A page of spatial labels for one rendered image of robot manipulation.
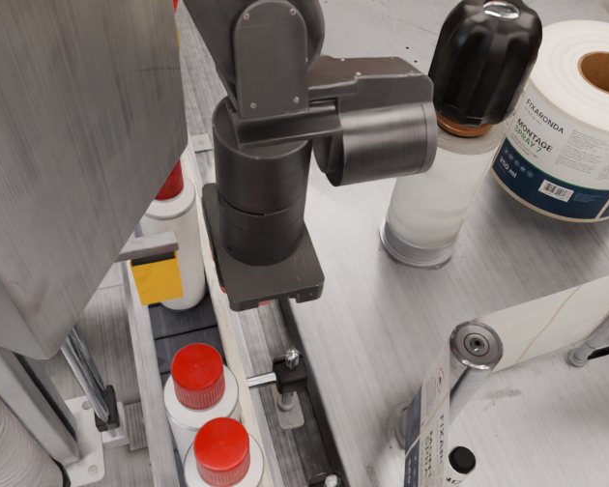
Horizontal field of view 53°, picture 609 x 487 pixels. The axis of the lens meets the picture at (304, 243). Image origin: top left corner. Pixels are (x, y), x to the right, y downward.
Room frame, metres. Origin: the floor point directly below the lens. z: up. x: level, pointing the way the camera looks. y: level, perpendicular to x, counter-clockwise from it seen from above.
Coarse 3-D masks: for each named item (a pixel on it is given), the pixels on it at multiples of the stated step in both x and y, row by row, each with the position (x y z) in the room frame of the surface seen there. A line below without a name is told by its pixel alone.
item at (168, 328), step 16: (208, 288) 0.34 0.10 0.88; (160, 304) 0.31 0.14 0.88; (208, 304) 0.32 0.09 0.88; (160, 320) 0.29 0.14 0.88; (176, 320) 0.29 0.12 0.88; (192, 320) 0.30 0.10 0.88; (208, 320) 0.30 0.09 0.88; (160, 336) 0.27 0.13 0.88; (176, 336) 0.28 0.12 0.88; (192, 336) 0.28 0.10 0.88; (208, 336) 0.28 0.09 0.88; (160, 352) 0.26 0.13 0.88; (176, 352) 0.26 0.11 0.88; (160, 368) 0.24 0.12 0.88; (240, 416) 0.20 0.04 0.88; (176, 448) 0.17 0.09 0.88; (176, 464) 0.15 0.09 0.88
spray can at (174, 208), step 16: (176, 176) 0.32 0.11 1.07; (160, 192) 0.31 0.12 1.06; (176, 192) 0.32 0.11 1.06; (192, 192) 0.33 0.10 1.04; (160, 208) 0.31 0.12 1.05; (176, 208) 0.31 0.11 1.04; (192, 208) 0.32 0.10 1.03; (144, 224) 0.31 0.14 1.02; (160, 224) 0.30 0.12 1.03; (176, 224) 0.31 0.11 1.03; (192, 224) 0.32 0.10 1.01; (192, 240) 0.32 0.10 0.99; (192, 256) 0.32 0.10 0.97; (192, 272) 0.31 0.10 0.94; (192, 288) 0.31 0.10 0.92; (176, 304) 0.30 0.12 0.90; (192, 304) 0.31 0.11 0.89
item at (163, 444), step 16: (128, 272) 0.29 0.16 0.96; (144, 320) 0.25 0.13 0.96; (144, 336) 0.23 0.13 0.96; (144, 352) 0.22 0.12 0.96; (144, 368) 0.20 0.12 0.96; (160, 384) 0.19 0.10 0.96; (160, 400) 0.18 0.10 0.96; (160, 416) 0.17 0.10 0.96; (160, 432) 0.15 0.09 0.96; (160, 448) 0.14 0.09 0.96; (160, 464) 0.13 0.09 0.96; (176, 480) 0.12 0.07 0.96
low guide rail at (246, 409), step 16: (192, 176) 0.46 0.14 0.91; (208, 240) 0.38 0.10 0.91; (208, 256) 0.35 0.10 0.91; (208, 272) 0.33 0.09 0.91; (224, 304) 0.30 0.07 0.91; (224, 320) 0.28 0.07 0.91; (224, 336) 0.27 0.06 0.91; (224, 352) 0.26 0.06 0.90; (240, 368) 0.24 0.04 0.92; (240, 384) 0.22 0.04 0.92; (240, 400) 0.20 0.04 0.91; (256, 432) 0.18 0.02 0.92; (272, 480) 0.14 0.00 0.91
